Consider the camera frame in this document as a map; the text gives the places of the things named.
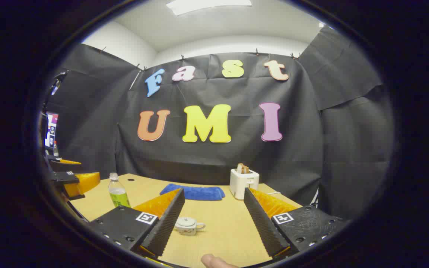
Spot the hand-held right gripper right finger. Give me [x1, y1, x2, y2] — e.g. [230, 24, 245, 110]
[243, 187, 350, 259]

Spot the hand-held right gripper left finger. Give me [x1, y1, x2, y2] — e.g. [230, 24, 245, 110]
[88, 188, 186, 260]

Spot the white teacup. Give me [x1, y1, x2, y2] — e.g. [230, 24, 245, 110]
[174, 221, 206, 236]

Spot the clear green-label water bottle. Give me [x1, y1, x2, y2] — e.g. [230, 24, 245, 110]
[108, 172, 131, 208]

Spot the computer monitor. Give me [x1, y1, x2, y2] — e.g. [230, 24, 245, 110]
[44, 113, 59, 149]

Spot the blue folded towel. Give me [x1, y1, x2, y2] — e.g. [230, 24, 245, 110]
[160, 183, 226, 201]

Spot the white toaster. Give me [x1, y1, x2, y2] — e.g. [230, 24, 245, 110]
[230, 168, 260, 200]

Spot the black backdrop cloth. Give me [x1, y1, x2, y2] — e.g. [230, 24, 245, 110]
[45, 25, 395, 224]

